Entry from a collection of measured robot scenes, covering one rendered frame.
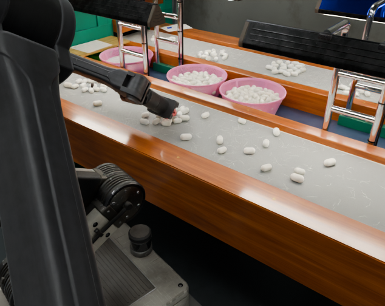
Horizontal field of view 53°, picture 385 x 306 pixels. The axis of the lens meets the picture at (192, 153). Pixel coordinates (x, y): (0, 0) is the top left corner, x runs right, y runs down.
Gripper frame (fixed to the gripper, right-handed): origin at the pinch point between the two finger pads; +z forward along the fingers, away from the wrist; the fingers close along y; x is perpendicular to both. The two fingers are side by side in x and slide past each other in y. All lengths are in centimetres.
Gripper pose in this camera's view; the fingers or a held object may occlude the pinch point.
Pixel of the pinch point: (174, 113)
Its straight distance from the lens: 140.4
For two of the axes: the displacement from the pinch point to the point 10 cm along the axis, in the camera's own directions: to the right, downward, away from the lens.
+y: -8.0, -3.4, 4.9
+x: -3.9, 9.2, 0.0
